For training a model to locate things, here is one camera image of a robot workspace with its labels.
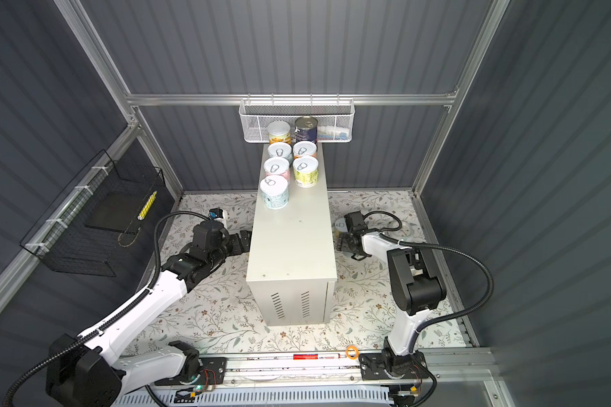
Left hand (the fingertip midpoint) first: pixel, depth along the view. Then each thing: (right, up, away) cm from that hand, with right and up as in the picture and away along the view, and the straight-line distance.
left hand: (239, 234), depth 81 cm
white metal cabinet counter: (+19, -5, -22) cm, 30 cm away
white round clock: (+62, -1, +21) cm, 66 cm away
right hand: (+41, -6, +18) cm, 45 cm away
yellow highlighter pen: (-28, +9, -3) cm, 30 cm away
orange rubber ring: (+34, -36, -5) cm, 50 cm away
